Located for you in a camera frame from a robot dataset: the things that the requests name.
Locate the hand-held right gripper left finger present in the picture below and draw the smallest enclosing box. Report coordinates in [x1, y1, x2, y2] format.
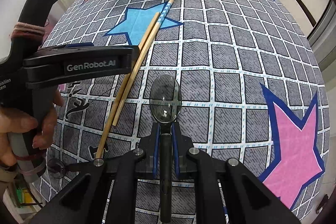
[30, 123, 161, 224]

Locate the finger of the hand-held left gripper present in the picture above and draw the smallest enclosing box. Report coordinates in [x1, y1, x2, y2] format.
[37, 42, 95, 51]
[23, 46, 141, 89]

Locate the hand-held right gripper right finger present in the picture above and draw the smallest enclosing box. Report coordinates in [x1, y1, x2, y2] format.
[172, 123, 302, 224]

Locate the wooden chopstick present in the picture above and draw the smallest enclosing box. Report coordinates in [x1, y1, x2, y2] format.
[96, 12, 160, 160]

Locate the clear grey spoon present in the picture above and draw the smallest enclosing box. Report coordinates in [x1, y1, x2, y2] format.
[47, 158, 79, 179]
[149, 74, 182, 223]

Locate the blue patterned chopstick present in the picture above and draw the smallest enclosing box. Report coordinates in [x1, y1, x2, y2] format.
[113, 0, 174, 126]

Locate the person's left hand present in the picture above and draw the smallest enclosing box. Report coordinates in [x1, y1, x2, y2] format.
[0, 88, 65, 169]

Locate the pink rubber band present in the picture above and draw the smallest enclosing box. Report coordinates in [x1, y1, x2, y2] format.
[10, 23, 46, 39]

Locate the checked star-print tablecloth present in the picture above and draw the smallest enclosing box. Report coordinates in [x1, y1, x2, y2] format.
[41, 0, 330, 224]

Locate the sliding door frame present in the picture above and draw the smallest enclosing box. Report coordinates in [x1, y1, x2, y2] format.
[307, 1, 336, 77]

